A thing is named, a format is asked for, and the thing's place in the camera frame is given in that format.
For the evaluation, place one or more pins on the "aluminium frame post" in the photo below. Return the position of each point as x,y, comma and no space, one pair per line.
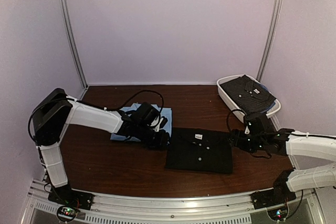
72,43
270,38

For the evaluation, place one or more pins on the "right aluminium frame post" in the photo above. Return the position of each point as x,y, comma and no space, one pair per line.
270,38

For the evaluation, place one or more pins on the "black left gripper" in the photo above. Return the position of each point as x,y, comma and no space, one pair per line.
161,142

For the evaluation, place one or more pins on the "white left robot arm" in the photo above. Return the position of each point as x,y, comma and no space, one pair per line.
50,120

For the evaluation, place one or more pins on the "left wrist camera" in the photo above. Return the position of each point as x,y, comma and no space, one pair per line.
147,115

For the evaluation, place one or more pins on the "light blue shirt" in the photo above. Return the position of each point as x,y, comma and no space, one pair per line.
166,123

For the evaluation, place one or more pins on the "white plastic basin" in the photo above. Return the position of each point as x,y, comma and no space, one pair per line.
234,107

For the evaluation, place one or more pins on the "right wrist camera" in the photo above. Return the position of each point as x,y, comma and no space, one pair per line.
257,123

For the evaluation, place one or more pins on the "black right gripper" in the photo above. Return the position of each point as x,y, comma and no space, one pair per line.
236,141

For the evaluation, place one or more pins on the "blue patterned shirt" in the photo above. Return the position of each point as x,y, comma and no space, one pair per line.
268,100

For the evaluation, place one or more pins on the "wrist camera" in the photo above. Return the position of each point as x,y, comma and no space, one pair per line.
147,115
257,123

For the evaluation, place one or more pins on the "left aluminium frame post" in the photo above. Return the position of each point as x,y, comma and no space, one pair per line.
72,43

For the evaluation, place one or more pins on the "front aluminium rail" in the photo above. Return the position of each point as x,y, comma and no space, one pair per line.
234,208

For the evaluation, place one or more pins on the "grey striped shirt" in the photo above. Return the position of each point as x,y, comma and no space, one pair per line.
245,92

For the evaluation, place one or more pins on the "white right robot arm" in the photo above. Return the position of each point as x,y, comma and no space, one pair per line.
312,156

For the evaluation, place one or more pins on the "black long sleeve shirt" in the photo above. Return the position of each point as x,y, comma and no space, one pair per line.
199,150

